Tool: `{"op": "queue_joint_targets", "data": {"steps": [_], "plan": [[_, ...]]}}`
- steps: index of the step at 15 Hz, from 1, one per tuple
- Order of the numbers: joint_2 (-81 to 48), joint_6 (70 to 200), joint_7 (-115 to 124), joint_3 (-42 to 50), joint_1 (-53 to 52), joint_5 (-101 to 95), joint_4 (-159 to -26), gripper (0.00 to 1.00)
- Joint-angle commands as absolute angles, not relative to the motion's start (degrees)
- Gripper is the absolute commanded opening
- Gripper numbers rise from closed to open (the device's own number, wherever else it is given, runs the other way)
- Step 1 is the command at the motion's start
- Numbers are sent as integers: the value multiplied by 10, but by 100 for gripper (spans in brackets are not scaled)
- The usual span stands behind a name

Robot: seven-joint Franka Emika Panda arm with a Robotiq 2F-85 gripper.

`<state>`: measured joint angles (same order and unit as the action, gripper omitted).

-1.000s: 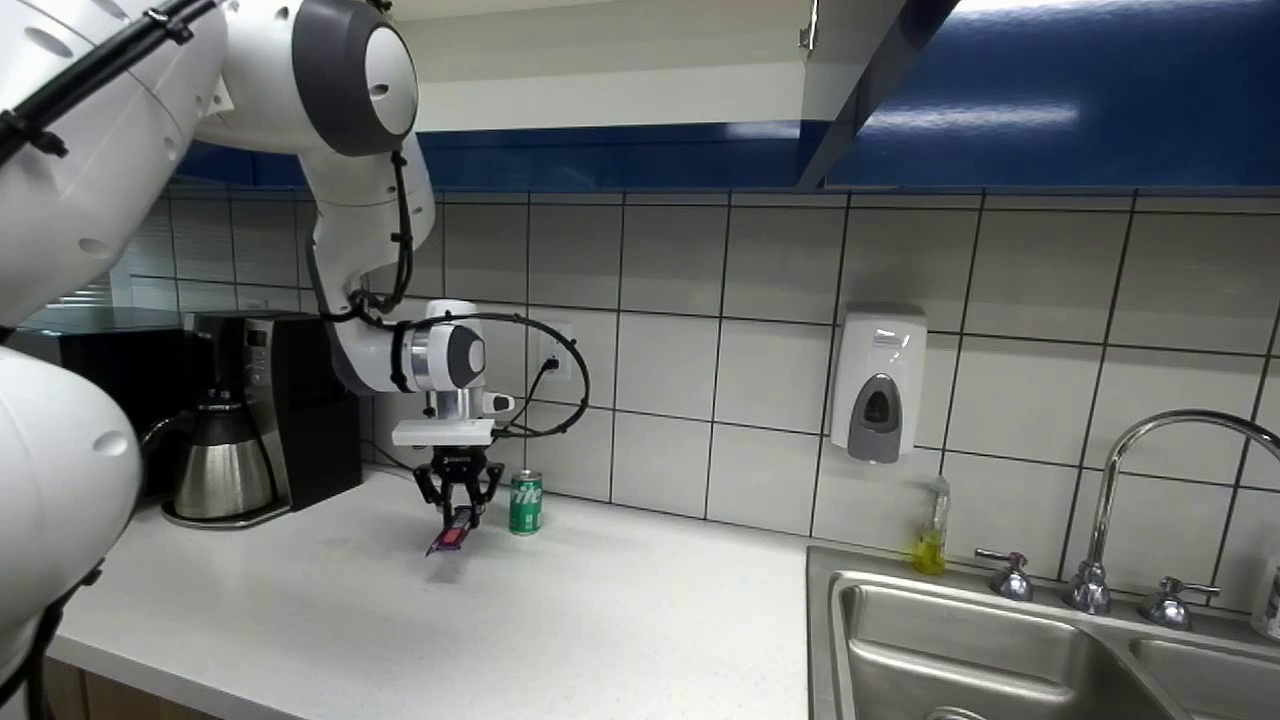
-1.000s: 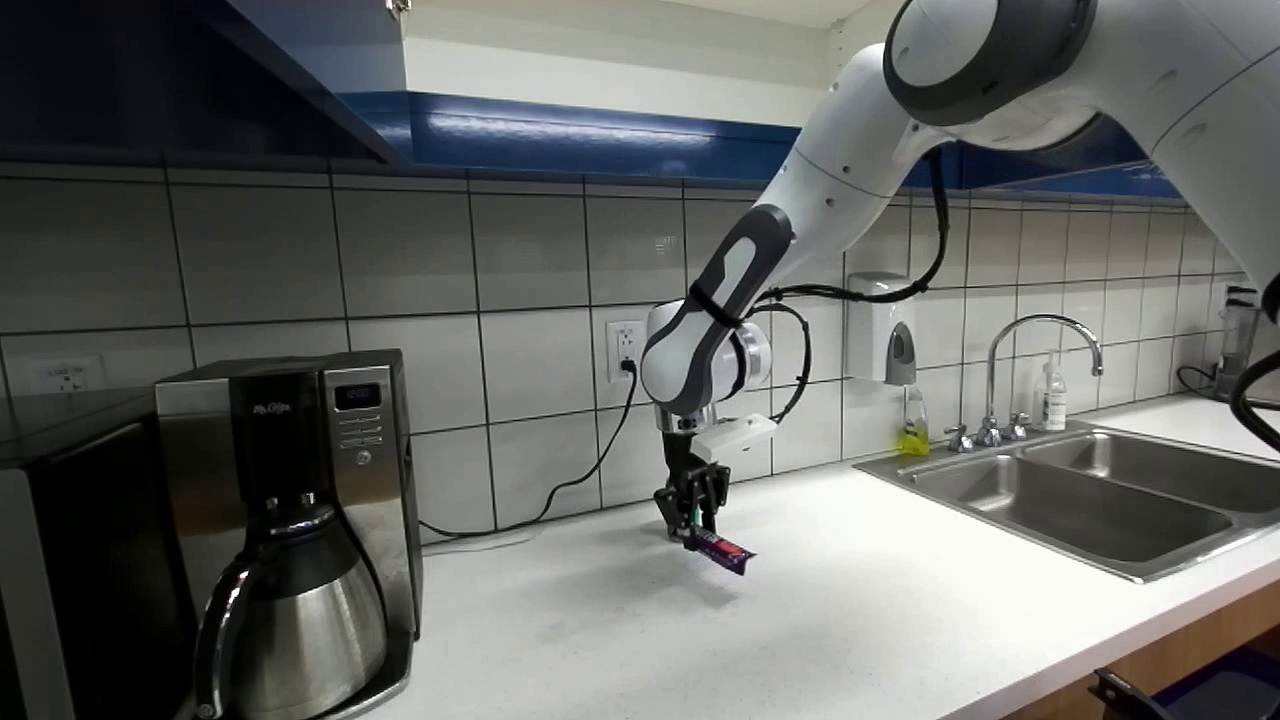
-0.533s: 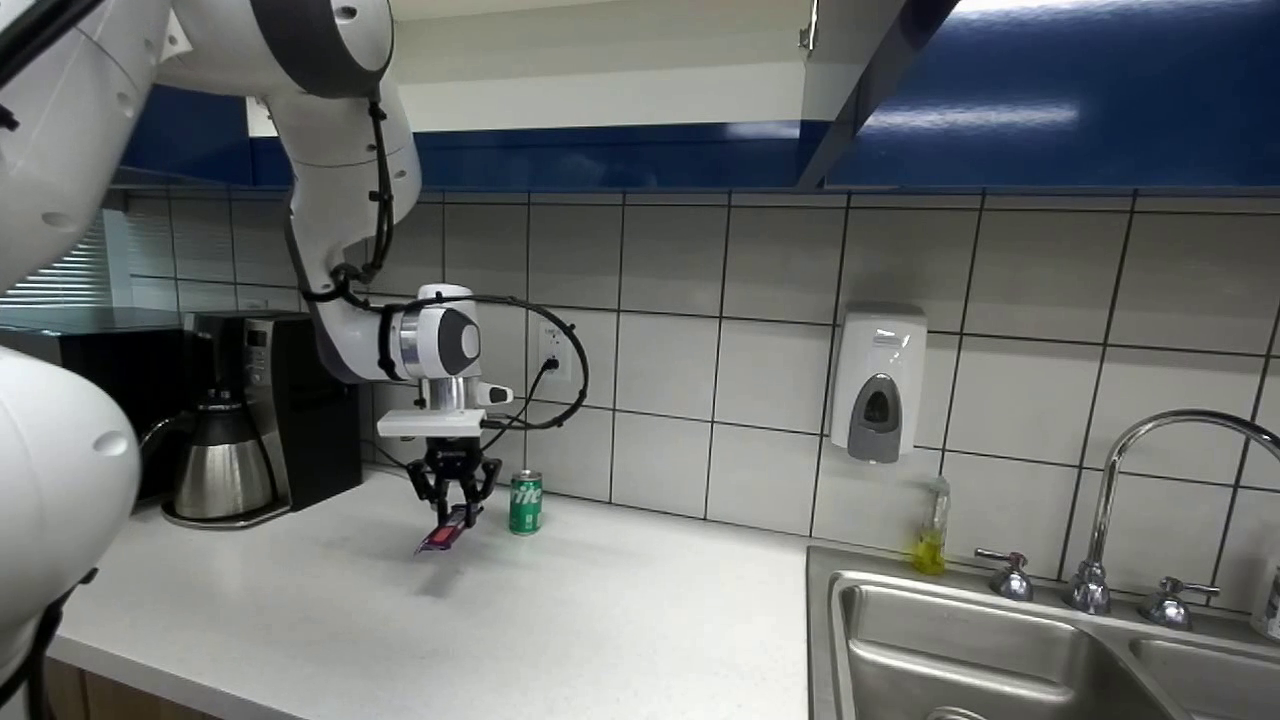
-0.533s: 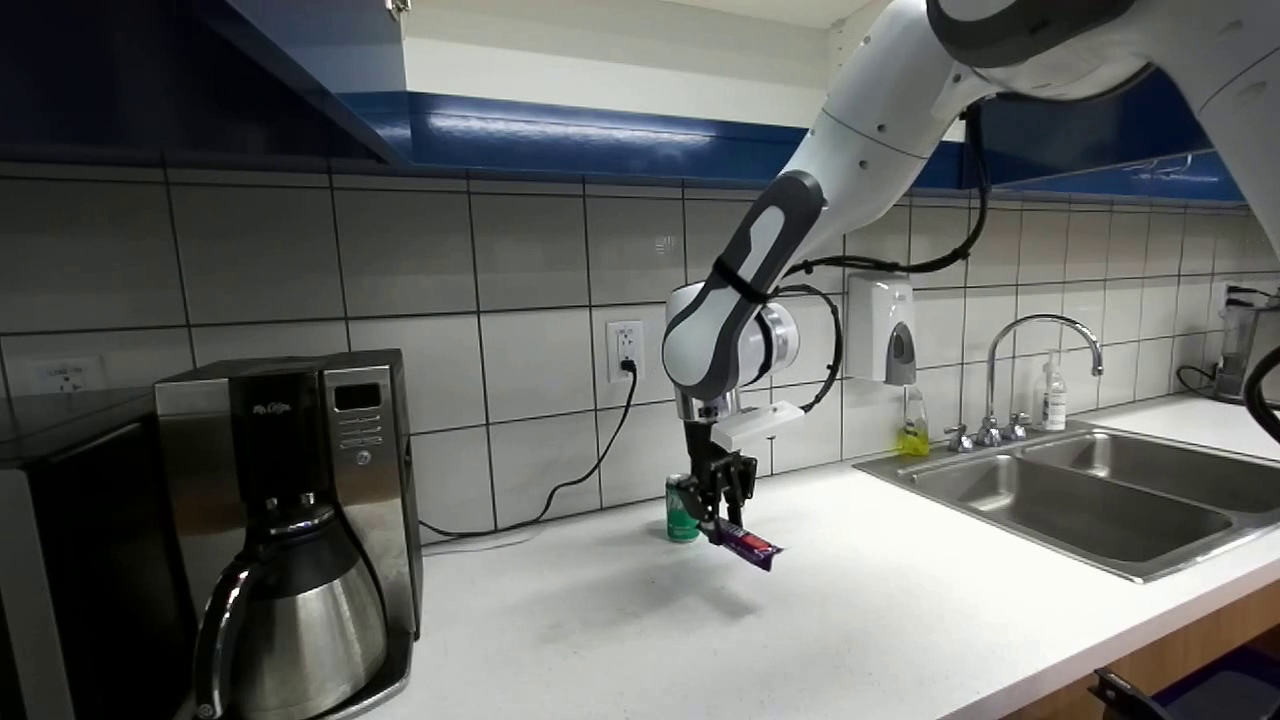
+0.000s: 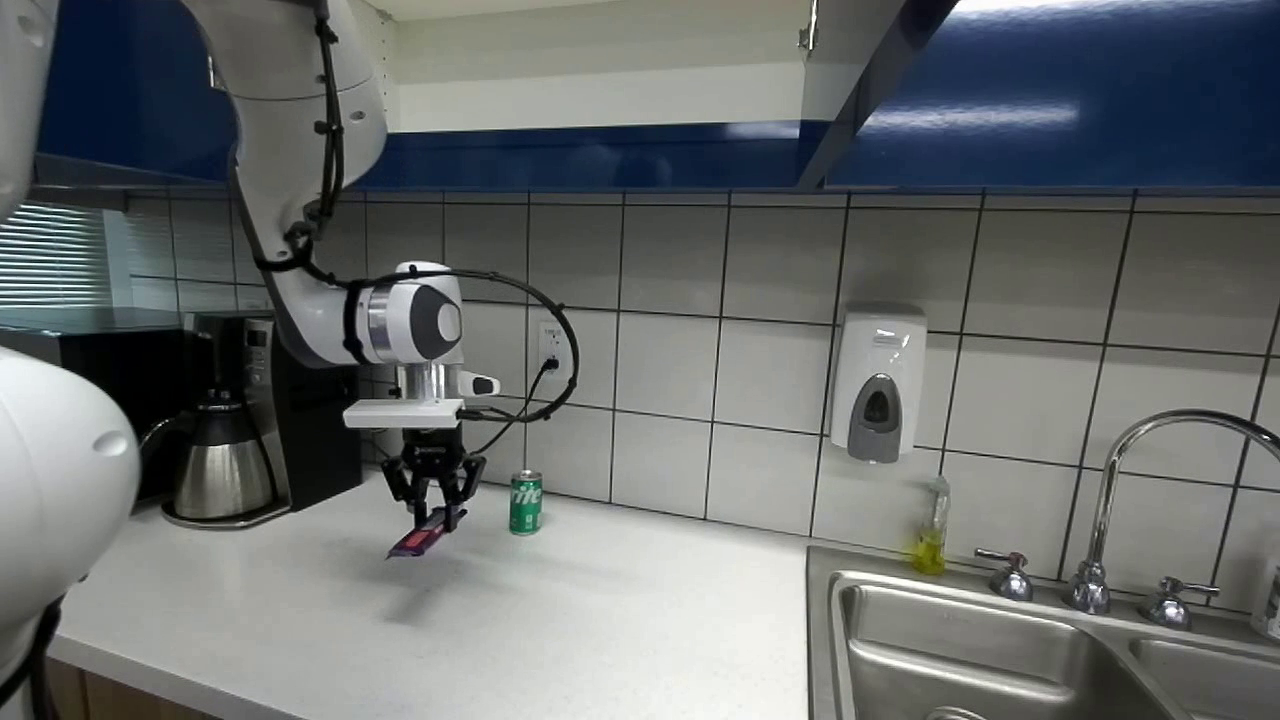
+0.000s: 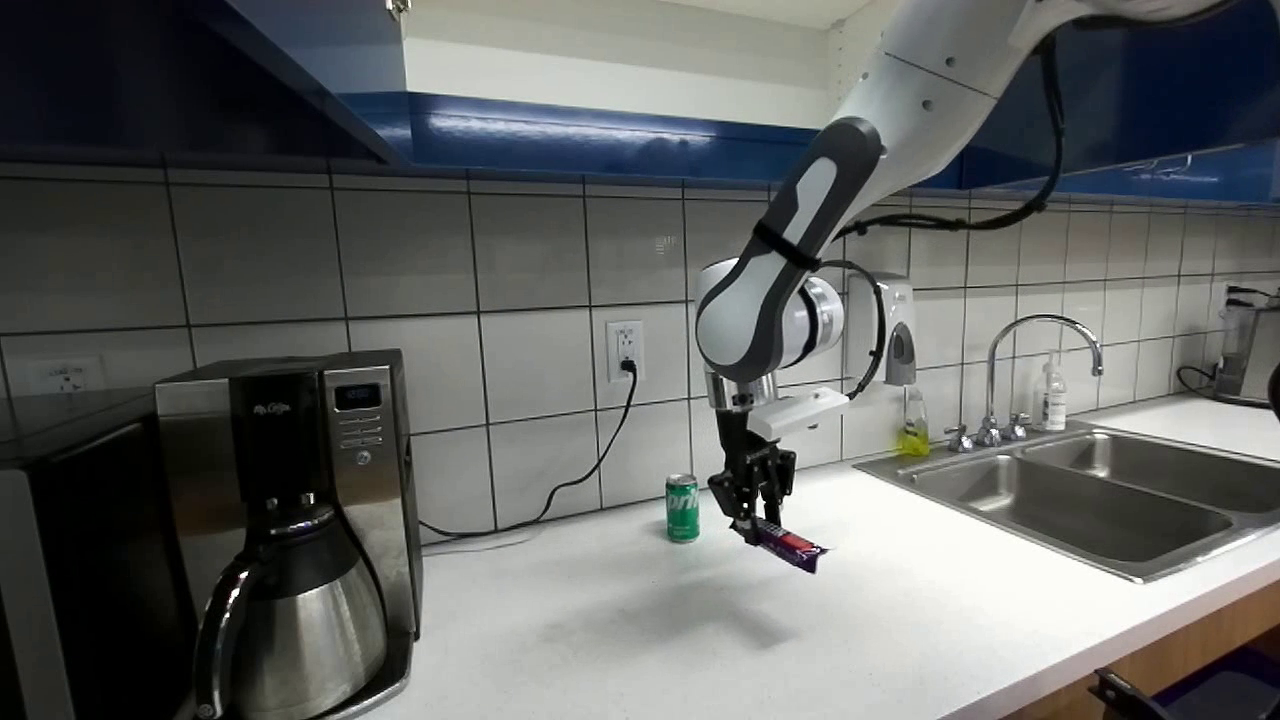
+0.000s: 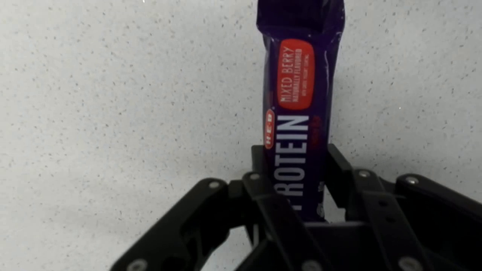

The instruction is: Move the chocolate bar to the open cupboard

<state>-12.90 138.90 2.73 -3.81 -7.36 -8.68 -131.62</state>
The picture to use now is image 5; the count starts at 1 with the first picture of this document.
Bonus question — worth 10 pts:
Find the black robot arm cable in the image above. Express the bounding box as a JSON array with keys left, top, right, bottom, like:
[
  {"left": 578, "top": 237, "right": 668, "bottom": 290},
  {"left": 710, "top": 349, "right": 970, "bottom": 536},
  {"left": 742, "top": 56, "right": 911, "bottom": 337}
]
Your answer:
[{"left": 227, "top": 0, "right": 584, "bottom": 464}]

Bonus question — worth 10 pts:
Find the white wall outlet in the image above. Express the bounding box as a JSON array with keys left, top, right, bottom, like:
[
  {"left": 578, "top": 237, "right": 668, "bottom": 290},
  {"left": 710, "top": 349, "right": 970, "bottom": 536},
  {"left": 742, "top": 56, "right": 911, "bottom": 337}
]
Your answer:
[{"left": 528, "top": 312, "right": 579, "bottom": 386}]

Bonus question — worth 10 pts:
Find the blue cupboard door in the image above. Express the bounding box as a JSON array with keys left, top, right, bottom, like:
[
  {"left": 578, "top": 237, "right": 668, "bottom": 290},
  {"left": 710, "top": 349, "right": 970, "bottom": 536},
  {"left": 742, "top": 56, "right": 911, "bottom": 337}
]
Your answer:
[
  {"left": 791, "top": 0, "right": 1280, "bottom": 191},
  {"left": 31, "top": 0, "right": 249, "bottom": 186}
]

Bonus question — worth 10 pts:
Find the blue open wall cupboard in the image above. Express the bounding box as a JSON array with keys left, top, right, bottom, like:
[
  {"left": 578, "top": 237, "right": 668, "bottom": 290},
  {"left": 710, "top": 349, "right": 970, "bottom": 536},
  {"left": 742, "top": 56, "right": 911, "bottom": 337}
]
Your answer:
[{"left": 238, "top": 0, "right": 941, "bottom": 198}]

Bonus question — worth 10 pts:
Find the wooden base cabinet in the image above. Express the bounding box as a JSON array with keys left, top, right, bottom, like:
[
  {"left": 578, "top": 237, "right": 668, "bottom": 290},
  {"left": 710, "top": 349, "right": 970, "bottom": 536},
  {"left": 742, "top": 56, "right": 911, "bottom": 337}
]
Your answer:
[{"left": 37, "top": 655, "right": 226, "bottom": 720}]

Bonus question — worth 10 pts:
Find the black coffee maker power cable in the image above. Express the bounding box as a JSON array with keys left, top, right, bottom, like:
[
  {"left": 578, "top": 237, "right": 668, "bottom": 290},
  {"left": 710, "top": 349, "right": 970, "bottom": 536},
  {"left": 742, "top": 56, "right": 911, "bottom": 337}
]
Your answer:
[{"left": 456, "top": 350, "right": 565, "bottom": 464}]

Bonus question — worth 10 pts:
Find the green soda can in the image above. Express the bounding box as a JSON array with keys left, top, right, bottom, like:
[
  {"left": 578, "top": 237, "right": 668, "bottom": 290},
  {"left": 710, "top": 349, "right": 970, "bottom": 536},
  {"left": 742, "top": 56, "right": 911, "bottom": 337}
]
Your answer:
[{"left": 504, "top": 464, "right": 547, "bottom": 539}]

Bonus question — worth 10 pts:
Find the stainless steel double sink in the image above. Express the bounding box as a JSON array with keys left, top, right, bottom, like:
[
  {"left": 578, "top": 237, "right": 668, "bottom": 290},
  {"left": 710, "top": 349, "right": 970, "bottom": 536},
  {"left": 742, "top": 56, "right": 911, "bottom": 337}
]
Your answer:
[{"left": 803, "top": 543, "right": 1280, "bottom": 720}]

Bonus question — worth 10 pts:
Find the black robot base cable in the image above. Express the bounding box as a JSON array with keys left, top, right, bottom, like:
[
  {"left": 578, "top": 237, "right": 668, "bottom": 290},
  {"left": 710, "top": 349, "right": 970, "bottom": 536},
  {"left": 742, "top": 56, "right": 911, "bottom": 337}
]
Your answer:
[{"left": 0, "top": 594, "right": 69, "bottom": 711}]

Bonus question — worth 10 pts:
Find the chrome faucet handle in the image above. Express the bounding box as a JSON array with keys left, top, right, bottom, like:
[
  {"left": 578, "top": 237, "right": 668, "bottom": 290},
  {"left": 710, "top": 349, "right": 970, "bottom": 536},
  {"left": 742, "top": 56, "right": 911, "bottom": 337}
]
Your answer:
[
  {"left": 1145, "top": 571, "right": 1219, "bottom": 631},
  {"left": 973, "top": 543, "right": 1042, "bottom": 603}
]

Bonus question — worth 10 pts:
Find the black microwave oven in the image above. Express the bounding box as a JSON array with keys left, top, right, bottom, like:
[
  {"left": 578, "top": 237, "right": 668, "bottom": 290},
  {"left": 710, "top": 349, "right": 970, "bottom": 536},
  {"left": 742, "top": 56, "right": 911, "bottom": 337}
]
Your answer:
[{"left": 0, "top": 307, "right": 220, "bottom": 503}]

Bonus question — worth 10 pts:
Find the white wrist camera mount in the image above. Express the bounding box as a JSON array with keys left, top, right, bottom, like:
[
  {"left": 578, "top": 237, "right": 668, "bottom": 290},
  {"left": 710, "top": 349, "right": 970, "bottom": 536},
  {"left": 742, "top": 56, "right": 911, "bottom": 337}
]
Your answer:
[{"left": 341, "top": 366, "right": 504, "bottom": 437}]

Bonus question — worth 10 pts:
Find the chrome sink faucet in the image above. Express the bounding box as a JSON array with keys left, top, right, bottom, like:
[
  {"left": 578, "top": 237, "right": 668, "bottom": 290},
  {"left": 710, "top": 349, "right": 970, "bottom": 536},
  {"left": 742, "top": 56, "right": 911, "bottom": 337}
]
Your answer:
[{"left": 1073, "top": 403, "right": 1280, "bottom": 616}]

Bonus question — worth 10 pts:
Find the yellow dish soap bottle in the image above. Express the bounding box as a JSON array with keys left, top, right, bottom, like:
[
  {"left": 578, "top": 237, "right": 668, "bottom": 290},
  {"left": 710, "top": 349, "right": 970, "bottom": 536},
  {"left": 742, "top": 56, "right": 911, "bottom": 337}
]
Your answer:
[{"left": 908, "top": 479, "right": 956, "bottom": 578}]

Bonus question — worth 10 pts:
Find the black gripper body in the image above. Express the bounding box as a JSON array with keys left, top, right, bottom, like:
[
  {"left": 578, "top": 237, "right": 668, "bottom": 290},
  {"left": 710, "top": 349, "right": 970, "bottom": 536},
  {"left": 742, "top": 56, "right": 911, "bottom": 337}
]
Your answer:
[{"left": 396, "top": 424, "right": 465, "bottom": 485}]

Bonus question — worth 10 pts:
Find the black steel coffee maker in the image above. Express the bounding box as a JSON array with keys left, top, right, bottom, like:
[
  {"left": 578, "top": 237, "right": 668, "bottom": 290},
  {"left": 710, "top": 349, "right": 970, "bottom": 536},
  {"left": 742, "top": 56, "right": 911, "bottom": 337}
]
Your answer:
[{"left": 197, "top": 307, "right": 392, "bottom": 519}]

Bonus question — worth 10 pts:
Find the stainless steel coffee carafe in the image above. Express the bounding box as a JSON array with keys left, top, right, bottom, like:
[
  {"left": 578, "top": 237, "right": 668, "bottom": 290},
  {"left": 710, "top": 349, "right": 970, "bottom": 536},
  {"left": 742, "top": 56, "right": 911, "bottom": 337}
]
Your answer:
[{"left": 140, "top": 386, "right": 286, "bottom": 526}]

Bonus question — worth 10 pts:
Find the white wall soap dispenser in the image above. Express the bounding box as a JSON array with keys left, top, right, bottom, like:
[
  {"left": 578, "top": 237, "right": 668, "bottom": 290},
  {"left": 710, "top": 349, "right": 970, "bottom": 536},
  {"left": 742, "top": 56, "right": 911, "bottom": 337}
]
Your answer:
[{"left": 828, "top": 307, "right": 932, "bottom": 468}]

